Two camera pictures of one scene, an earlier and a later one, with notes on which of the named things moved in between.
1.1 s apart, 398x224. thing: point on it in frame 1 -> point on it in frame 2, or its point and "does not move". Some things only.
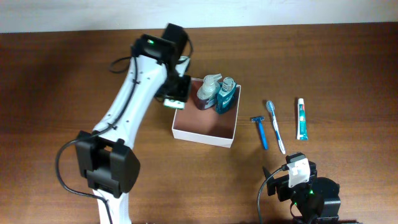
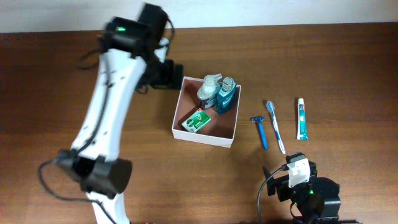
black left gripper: (180, 90) -> (173, 73)
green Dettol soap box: (174, 104) -> (196, 121)
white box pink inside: (206, 126) does not move
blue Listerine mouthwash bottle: (225, 96) does not move
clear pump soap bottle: (208, 93) does not move
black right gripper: (280, 185) does not move
